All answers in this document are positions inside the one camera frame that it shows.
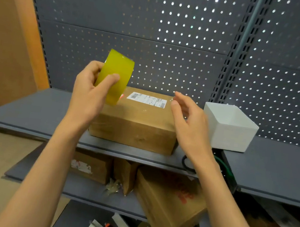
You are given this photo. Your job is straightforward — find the green handled needle-nose pliers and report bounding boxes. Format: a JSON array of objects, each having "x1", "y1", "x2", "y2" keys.
[{"x1": 211, "y1": 155, "x2": 240, "y2": 184}]

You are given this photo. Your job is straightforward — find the person's left hand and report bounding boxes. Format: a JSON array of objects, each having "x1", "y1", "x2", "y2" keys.
[{"x1": 59, "y1": 57, "x2": 122, "y2": 138}]

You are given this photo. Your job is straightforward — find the cardboard box red lettering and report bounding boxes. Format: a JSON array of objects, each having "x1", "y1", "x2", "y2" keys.
[{"x1": 129, "y1": 165, "x2": 213, "y2": 227}]

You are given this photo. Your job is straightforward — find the brown cardboard box white labels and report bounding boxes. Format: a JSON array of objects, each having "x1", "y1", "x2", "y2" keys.
[{"x1": 86, "y1": 82, "x2": 184, "y2": 157}]

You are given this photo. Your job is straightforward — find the yellow tape roll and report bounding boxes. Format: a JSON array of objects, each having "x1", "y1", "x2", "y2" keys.
[{"x1": 92, "y1": 47, "x2": 136, "y2": 109}]

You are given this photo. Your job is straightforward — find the white plastic bin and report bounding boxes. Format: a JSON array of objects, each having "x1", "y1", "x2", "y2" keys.
[{"x1": 198, "y1": 101, "x2": 262, "y2": 155}]

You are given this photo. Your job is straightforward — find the person's right hand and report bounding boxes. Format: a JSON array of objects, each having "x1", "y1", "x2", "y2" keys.
[{"x1": 162, "y1": 90, "x2": 225, "y2": 169}]

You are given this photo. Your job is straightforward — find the grey perforated back panel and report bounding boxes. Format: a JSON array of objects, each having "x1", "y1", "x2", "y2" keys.
[
  {"x1": 220, "y1": 0, "x2": 300, "y2": 149},
  {"x1": 10, "y1": 0, "x2": 255, "y2": 115}
]

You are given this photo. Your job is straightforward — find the person's left forearm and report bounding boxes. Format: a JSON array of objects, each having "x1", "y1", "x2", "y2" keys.
[{"x1": 0, "y1": 115, "x2": 85, "y2": 227}]

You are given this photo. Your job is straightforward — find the brown wooden panel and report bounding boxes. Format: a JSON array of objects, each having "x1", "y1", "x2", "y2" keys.
[{"x1": 0, "y1": 0, "x2": 61, "y2": 123}]

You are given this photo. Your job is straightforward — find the grey slotted upright post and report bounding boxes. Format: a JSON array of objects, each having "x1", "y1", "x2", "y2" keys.
[
  {"x1": 9, "y1": 0, "x2": 64, "y2": 89},
  {"x1": 208, "y1": 0, "x2": 273, "y2": 110}
]

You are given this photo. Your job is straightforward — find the cardboard box torn white sticker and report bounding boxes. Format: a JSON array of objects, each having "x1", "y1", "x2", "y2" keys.
[{"x1": 68, "y1": 149, "x2": 115, "y2": 186}]

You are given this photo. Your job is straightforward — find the person's right forearm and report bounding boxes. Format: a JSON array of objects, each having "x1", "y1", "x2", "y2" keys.
[{"x1": 186, "y1": 156, "x2": 282, "y2": 227}]

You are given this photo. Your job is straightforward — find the black scissors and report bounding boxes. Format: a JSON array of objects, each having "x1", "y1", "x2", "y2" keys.
[{"x1": 180, "y1": 154, "x2": 199, "y2": 173}]

